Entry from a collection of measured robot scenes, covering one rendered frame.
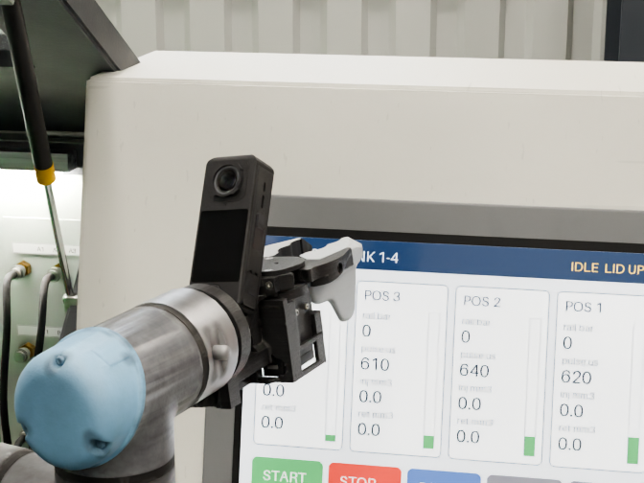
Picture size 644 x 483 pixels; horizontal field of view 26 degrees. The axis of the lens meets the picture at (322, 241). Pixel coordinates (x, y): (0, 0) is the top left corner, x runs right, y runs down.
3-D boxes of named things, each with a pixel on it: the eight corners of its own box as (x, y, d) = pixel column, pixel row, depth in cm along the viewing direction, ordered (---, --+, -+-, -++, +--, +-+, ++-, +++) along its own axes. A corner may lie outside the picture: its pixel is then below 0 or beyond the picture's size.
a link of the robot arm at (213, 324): (104, 302, 92) (209, 302, 88) (144, 284, 96) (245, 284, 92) (122, 409, 94) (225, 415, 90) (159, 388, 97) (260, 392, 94)
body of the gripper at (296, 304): (246, 356, 108) (160, 407, 97) (232, 247, 106) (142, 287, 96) (334, 358, 104) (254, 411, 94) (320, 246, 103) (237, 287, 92)
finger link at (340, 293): (363, 303, 113) (293, 334, 106) (355, 232, 112) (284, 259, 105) (395, 305, 111) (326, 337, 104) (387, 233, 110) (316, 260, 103)
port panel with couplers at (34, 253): (7, 475, 166) (-10, 222, 158) (17, 464, 169) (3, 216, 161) (111, 484, 163) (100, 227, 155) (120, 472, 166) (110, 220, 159)
